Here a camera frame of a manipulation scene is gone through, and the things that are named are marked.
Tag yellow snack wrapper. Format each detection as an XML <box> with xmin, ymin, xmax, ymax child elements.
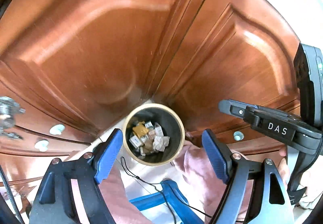
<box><xmin>132</xmin><ymin>123</ymin><xmax>149</xmax><ymax>138</ymax></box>

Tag white tissue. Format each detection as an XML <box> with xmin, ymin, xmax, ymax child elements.
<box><xmin>153</xmin><ymin>123</ymin><xmax>170</xmax><ymax>152</ymax></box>

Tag round trash bin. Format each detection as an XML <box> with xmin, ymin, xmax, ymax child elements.
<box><xmin>123</xmin><ymin>103</ymin><xmax>185</xmax><ymax>166</ymax></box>

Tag person's right hand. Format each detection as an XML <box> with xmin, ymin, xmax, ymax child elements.
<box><xmin>278</xmin><ymin>147</ymin><xmax>291</xmax><ymax>188</ymax></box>

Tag white cabinet knob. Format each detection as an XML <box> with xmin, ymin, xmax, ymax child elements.
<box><xmin>233</xmin><ymin>131</ymin><xmax>244</xmax><ymax>141</ymax></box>
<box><xmin>34</xmin><ymin>139</ymin><xmax>49</xmax><ymax>152</ymax></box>
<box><xmin>49</xmin><ymin>124</ymin><xmax>66</xmax><ymax>135</ymax></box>

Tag pink trouser leg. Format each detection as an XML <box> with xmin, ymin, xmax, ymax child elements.
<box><xmin>70</xmin><ymin>141</ymin><xmax>256</xmax><ymax>224</ymax></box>

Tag right wooden cabinet door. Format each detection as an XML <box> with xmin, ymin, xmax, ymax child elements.
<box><xmin>154</xmin><ymin>0</ymin><xmax>299</xmax><ymax>155</ymax></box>

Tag wooden cabinet door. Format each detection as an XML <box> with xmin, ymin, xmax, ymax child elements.
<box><xmin>1</xmin><ymin>0</ymin><xmax>204</xmax><ymax>157</ymax></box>
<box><xmin>154</xmin><ymin>0</ymin><xmax>299</xmax><ymax>155</ymax></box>

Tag metal faucet valve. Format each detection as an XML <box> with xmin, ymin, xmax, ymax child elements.
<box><xmin>0</xmin><ymin>96</ymin><xmax>26</xmax><ymax>140</ymax></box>

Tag left wooden cabinet door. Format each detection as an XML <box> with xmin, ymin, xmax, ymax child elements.
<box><xmin>1</xmin><ymin>0</ymin><xmax>204</xmax><ymax>157</ymax></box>

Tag blue stool frame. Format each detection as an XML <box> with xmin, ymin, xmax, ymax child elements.
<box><xmin>130</xmin><ymin>179</ymin><xmax>204</xmax><ymax>224</ymax></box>

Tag black cable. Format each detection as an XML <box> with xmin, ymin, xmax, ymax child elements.
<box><xmin>119</xmin><ymin>157</ymin><xmax>213</xmax><ymax>224</ymax></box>

